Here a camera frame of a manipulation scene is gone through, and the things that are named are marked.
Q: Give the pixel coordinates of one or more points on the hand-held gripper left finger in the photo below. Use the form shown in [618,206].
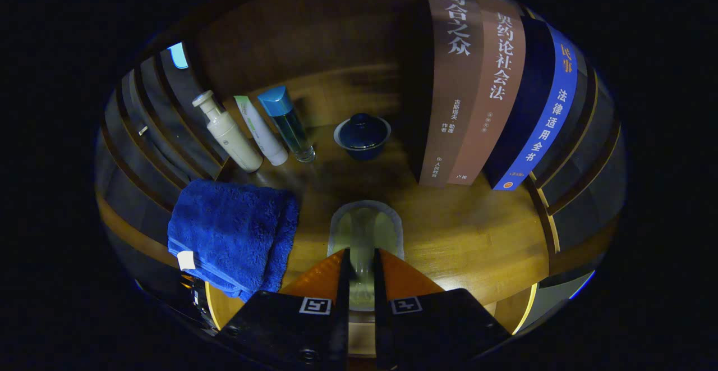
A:
[340,326]

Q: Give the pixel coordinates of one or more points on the reddish brown book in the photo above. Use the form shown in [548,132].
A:
[493,107]

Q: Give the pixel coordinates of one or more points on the teal glass bottle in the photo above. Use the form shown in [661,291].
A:
[289,121]

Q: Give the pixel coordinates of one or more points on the dark blue lidded teacup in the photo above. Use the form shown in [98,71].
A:
[362,135]

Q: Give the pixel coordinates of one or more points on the wooden countertop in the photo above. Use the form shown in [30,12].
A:
[460,236]

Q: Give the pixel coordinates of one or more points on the blue folded towel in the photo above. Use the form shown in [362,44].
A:
[230,230]

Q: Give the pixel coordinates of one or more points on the white green tube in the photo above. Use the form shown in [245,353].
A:
[263,135]

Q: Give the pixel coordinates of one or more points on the blue book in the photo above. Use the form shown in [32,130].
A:
[552,118]

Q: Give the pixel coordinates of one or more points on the wooden cabinet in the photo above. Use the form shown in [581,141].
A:
[314,28]

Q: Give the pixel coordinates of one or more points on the white pump bottle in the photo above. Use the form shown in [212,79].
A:
[233,141]

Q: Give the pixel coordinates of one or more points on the dark brown book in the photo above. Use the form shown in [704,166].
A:
[454,107]

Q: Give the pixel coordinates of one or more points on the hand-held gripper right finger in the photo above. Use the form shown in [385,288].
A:
[383,326]

